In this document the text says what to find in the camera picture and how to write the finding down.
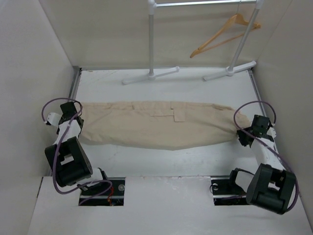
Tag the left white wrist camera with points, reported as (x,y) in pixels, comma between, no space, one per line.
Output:
(53,119)

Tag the white clothes rack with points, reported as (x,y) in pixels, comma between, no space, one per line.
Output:
(235,19)

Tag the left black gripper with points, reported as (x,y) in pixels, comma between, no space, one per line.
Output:
(79,133)

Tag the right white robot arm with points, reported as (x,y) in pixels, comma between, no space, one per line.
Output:
(270,187)

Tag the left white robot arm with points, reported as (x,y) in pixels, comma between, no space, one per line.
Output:
(68,161)

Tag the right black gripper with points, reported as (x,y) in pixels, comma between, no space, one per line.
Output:
(241,138)

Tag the beige trousers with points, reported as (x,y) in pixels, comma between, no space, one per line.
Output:
(165,125)

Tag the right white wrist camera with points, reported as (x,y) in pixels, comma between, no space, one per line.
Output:
(271,132)

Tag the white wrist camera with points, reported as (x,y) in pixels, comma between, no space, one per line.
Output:
(53,119)
(271,132)

